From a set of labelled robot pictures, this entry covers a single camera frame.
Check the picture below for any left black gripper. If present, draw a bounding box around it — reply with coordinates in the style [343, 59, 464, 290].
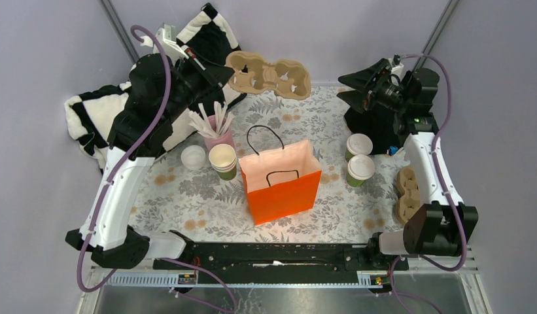
[162, 47, 237, 123]

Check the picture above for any white plastic cup lid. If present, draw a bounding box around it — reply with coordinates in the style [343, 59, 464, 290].
[347, 133, 374, 157]

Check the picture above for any pink straw holder cup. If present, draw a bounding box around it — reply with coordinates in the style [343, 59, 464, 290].
[188, 101, 235, 151]

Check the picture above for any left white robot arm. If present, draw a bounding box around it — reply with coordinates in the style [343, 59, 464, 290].
[65, 54, 234, 269]

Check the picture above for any brown cardboard cup carrier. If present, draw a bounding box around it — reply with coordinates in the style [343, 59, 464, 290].
[394, 166, 421, 225]

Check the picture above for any stack of green cups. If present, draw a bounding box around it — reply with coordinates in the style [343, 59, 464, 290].
[209, 144, 237, 181]

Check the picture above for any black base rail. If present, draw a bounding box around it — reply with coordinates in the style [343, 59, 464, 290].
[178, 242, 394, 287]

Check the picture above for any orange paper bag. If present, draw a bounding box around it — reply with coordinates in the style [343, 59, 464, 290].
[238, 125, 322, 225]

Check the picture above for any black cloth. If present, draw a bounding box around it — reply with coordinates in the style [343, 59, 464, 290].
[344, 106, 403, 155]

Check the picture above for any single brown cup carrier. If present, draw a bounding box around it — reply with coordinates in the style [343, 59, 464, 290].
[226, 50, 311, 101]

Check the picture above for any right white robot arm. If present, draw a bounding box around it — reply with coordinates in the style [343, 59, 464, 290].
[338, 56, 478, 270]

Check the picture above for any black white checkered pillow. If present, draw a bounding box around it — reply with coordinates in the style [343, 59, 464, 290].
[64, 3, 241, 169]

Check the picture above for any floral tablecloth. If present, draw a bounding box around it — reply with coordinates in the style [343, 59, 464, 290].
[130, 87, 409, 243]

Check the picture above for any stack of white lids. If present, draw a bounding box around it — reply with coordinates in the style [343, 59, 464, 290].
[181, 145, 206, 171]

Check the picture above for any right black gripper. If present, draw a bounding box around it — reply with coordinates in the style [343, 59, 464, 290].
[336, 58, 410, 114]

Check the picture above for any green paper cup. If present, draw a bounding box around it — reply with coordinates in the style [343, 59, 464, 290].
[346, 154, 375, 187]
[345, 133, 374, 163]

